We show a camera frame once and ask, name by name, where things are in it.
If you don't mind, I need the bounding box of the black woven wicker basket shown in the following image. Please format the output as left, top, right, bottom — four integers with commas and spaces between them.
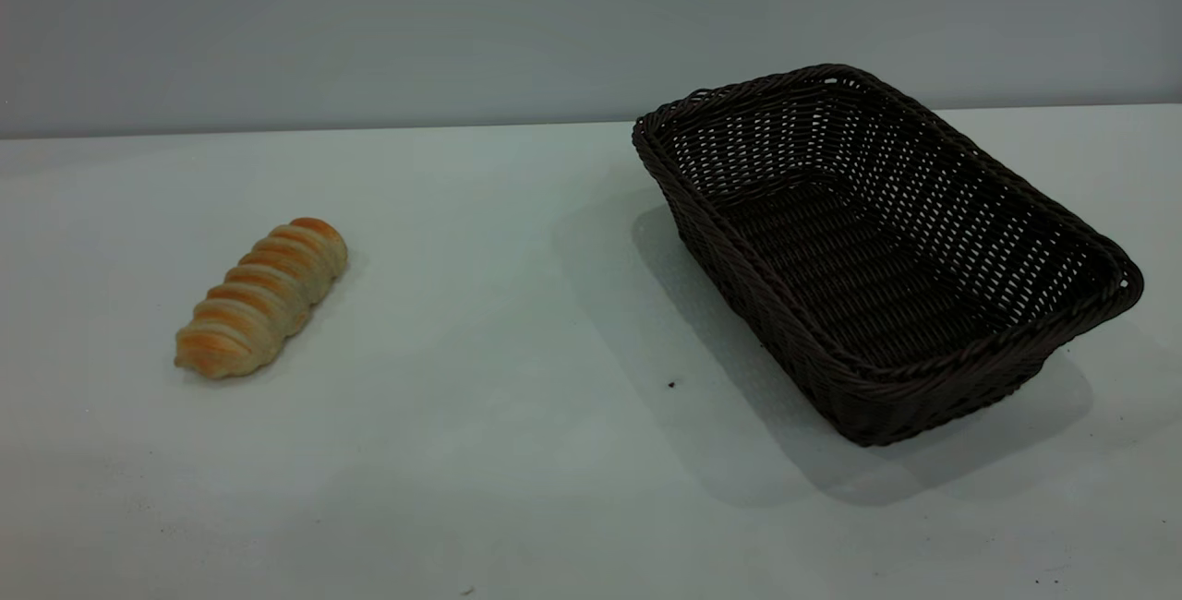
632, 64, 1145, 448

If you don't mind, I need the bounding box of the ridged golden bread roll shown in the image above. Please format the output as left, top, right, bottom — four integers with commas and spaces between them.
174, 217, 349, 380

